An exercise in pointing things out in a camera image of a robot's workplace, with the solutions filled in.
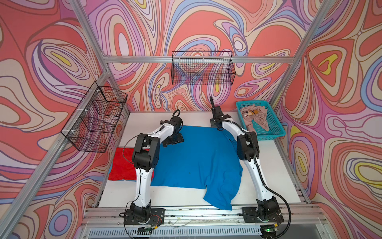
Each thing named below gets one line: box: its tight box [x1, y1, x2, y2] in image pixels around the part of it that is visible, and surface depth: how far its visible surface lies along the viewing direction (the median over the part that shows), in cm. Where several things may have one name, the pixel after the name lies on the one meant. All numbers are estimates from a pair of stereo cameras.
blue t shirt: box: [151, 125, 244, 211], surface depth 90 cm
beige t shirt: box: [240, 104, 270, 134], surface depth 113 cm
